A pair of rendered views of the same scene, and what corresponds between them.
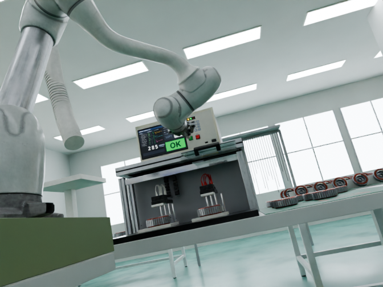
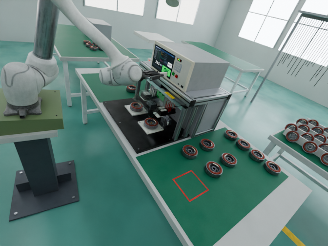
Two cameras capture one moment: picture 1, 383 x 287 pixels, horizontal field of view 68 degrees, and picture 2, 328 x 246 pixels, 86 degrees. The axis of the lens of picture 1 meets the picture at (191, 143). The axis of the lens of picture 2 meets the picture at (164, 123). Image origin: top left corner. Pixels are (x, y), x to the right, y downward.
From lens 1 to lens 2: 1.22 m
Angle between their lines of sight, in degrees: 61
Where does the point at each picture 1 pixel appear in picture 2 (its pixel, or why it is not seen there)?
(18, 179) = (14, 102)
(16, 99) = (38, 42)
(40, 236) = (17, 125)
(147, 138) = (157, 53)
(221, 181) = not seen: hidden behind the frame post
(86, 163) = not seen: outside the picture
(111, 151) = not seen: outside the picture
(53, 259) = (25, 131)
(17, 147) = (10, 91)
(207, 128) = (183, 75)
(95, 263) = (43, 134)
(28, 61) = (40, 17)
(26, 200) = (20, 108)
